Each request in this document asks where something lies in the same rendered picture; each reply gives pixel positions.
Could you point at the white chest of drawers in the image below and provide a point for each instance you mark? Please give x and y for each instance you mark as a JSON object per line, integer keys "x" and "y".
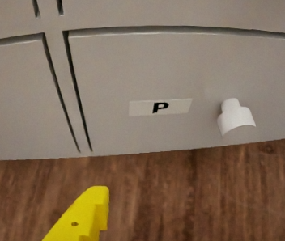
{"x": 51, "y": 20}

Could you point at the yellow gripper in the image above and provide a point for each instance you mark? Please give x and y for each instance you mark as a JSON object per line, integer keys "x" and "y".
{"x": 84, "y": 219}

